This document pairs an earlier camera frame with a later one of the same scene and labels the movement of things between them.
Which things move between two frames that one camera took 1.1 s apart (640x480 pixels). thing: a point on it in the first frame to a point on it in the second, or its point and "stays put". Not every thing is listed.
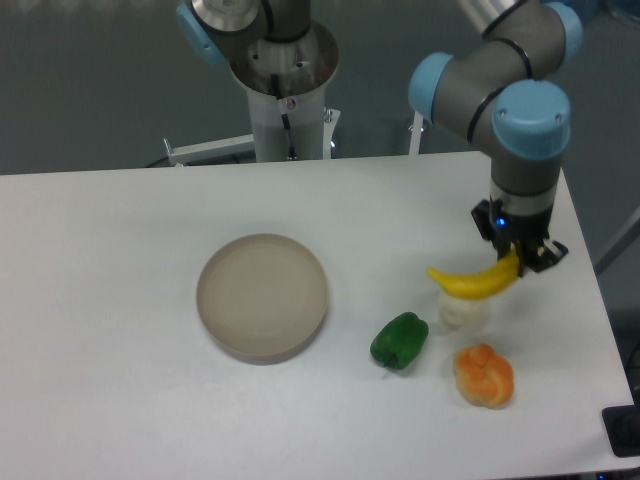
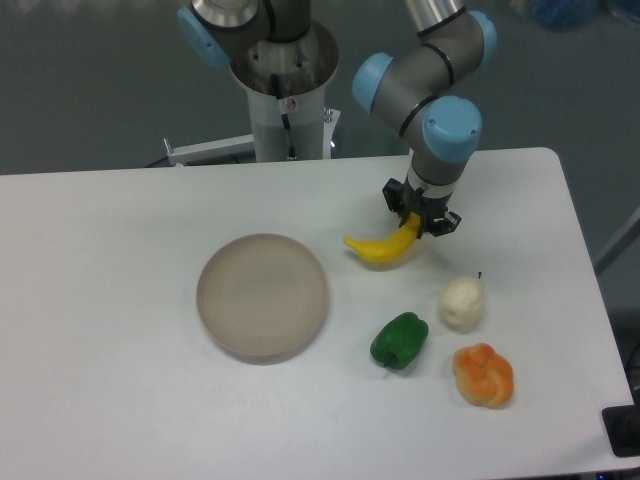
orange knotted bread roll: x=483 y=376 stays put
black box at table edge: x=623 y=423 stays put
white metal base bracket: x=233 y=147 stays put
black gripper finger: x=537 y=255 to x=442 y=225
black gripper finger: x=482 y=214 to x=393 y=192
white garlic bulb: x=463 y=316 stays put
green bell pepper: x=399 y=343 stays put
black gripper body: x=525 y=231 to x=428 y=208
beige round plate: x=263 y=297 stays put
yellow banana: x=484 y=283 to x=392 y=247
